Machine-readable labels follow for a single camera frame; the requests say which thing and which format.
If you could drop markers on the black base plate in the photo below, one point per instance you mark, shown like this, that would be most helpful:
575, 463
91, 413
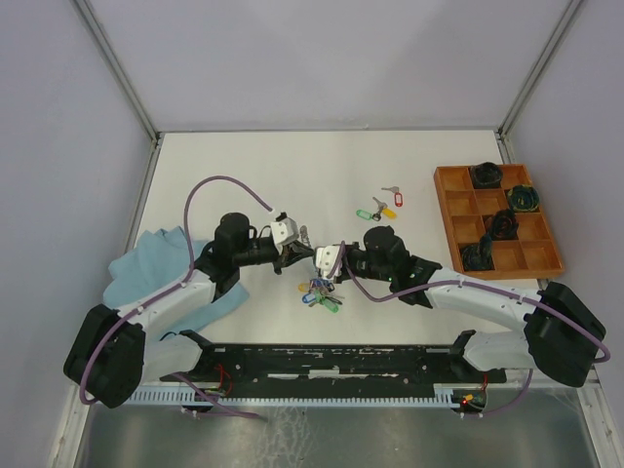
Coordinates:
427, 364

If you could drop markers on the yellow key tag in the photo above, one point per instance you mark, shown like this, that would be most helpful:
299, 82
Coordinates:
389, 213

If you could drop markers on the silver key on yellow tag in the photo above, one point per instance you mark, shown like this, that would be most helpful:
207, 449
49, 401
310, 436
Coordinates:
380, 205

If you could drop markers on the dark floral scrunchie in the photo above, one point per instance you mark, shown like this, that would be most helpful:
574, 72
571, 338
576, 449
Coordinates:
477, 257

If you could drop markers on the green yellow scrunchie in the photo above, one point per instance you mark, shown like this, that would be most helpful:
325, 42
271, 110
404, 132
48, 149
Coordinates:
523, 198

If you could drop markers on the light blue cable duct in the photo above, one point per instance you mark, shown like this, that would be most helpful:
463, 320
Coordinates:
169, 395

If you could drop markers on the black orange scrunchie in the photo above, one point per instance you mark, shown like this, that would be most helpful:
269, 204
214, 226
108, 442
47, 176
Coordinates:
502, 226

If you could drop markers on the wooden compartment tray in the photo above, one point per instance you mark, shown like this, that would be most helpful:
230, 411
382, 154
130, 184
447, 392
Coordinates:
533, 255

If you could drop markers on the blue key fob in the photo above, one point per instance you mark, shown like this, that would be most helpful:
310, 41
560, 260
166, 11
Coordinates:
309, 298

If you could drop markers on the black scrunchie top compartment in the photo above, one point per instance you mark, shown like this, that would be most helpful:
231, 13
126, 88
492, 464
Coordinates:
486, 176

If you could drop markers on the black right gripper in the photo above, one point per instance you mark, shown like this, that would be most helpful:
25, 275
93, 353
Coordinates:
354, 246

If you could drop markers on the green key tag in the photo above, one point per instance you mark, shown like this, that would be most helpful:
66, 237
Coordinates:
363, 214

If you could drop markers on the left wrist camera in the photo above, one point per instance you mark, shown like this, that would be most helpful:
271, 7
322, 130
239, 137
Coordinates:
283, 231

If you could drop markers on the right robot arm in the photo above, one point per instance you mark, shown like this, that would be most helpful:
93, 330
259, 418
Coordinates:
550, 330

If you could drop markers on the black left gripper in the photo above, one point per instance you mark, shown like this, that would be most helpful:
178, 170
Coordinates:
291, 253

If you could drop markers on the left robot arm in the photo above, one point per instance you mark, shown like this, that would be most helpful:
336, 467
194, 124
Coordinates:
117, 349

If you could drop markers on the light blue cloth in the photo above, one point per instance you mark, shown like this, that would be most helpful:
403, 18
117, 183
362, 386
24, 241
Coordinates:
158, 258

